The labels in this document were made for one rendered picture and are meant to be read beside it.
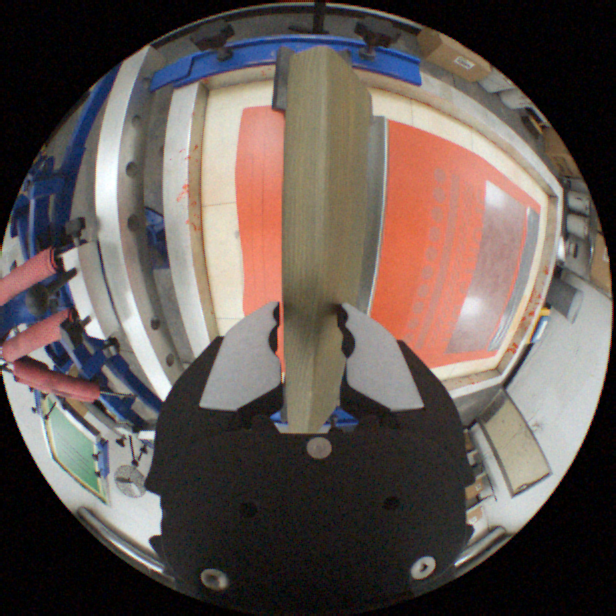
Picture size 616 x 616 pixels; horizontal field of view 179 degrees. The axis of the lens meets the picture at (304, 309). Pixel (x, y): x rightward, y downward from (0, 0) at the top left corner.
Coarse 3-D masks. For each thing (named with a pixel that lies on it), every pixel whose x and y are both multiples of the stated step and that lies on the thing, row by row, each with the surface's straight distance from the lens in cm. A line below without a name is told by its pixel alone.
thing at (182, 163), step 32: (192, 96) 30; (416, 96) 34; (448, 96) 35; (192, 128) 28; (480, 128) 40; (192, 160) 27; (192, 192) 26; (192, 224) 26; (192, 256) 25; (544, 256) 63; (192, 288) 27; (544, 288) 62; (192, 320) 29; (512, 352) 66; (448, 384) 52; (480, 384) 61
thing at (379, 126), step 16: (384, 128) 17; (384, 144) 17; (384, 160) 16; (384, 176) 16; (368, 192) 16; (384, 192) 16; (368, 208) 16; (384, 208) 16; (368, 224) 16; (384, 224) 16; (368, 240) 16; (368, 256) 16; (368, 272) 16; (368, 288) 17; (368, 304) 17
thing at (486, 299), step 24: (264, 264) 26; (384, 264) 28; (264, 288) 27; (384, 288) 29; (408, 288) 31; (480, 288) 41; (504, 288) 49; (384, 312) 31; (408, 312) 33; (480, 312) 45; (456, 336) 43; (480, 336) 50; (432, 360) 44; (456, 360) 49
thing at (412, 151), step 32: (256, 128) 28; (416, 128) 32; (256, 160) 26; (416, 160) 30; (448, 160) 34; (480, 160) 39; (256, 192) 25; (416, 192) 29; (512, 192) 47; (256, 224) 25; (416, 224) 29; (512, 224) 46; (256, 256) 26; (384, 256) 27; (416, 256) 30; (480, 256) 39; (512, 256) 48
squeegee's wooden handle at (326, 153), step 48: (288, 96) 14; (336, 96) 13; (288, 144) 12; (336, 144) 11; (288, 192) 11; (336, 192) 11; (288, 240) 11; (336, 240) 11; (288, 288) 12; (336, 288) 13; (288, 336) 14; (336, 336) 16; (288, 384) 17; (336, 384) 22
